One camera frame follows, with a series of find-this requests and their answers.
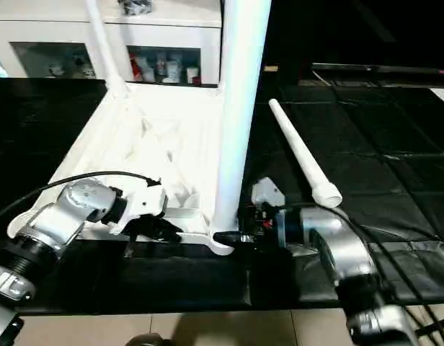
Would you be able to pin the white plastic table leg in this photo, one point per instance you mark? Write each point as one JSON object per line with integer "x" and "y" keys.
{"x": 99, "y": 43}
{"x": 240, "y": 86}
{"x": 301, "y": 151}

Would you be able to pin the crumpled silver object on cabinet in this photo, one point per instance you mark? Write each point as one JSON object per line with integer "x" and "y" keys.
{"x": 135, "y": 6}

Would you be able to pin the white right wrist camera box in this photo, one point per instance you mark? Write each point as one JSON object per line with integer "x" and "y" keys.
{"x": 267, "y": 193}

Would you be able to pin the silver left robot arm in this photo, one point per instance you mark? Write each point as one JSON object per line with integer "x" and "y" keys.
{"x": 63, "y": 216}

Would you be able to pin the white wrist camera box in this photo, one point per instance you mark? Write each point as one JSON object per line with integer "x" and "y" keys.
{"x": 139, "y": 202}
{"x": 267, "y": 193}

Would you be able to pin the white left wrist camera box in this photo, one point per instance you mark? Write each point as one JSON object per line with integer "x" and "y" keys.
{"x": 139, "y": 202}

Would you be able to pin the white glass-door cabinet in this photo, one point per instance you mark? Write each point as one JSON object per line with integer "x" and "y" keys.
{"x": 63, "y": 29}

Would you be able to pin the white plastic table top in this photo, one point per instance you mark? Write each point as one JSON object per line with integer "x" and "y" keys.
{"x": 171, "y": 122}

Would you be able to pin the dark left robot foot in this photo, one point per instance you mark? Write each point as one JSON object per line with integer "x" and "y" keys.
{"x": 146, "y": 341}

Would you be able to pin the black metal bar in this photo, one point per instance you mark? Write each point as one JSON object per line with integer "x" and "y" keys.
{"x": 395, "y": 68}

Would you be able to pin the small yellow label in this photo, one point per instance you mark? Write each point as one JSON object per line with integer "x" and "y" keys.
{"x": 270, "y": 68}

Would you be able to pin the black work mat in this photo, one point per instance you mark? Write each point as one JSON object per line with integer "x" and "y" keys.
{"x": 395, "y": 158}

